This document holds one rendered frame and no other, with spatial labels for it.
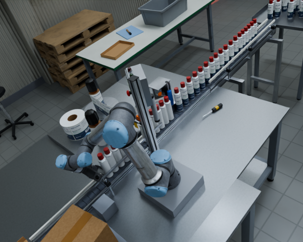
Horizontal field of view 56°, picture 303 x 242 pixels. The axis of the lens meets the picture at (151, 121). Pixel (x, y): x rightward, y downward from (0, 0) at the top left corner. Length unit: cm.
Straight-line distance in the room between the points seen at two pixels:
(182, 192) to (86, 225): 56
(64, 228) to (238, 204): 92
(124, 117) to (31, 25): 363
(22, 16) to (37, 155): 270
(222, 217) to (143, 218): 44
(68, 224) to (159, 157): 57
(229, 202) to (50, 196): 114
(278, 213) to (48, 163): 187
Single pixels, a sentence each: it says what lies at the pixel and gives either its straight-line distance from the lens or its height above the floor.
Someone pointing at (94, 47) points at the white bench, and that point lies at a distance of 373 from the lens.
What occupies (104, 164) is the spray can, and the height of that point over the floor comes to 101.
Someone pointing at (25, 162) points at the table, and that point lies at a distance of 242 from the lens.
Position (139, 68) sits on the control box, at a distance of 163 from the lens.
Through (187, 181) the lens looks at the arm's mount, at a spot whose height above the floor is 90.
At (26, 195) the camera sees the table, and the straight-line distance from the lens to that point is 218.
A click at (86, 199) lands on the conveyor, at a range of 185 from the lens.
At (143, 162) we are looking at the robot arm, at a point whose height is 127.
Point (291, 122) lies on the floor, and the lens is 337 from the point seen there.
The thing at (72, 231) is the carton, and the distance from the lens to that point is 148.
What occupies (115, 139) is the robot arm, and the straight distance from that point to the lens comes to 123.
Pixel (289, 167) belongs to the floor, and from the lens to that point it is 295.
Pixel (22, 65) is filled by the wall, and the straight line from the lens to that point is 497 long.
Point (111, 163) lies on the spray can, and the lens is 184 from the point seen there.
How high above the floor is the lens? 229
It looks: 41 degrees down
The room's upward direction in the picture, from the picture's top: 16 degrees counter-clockwise
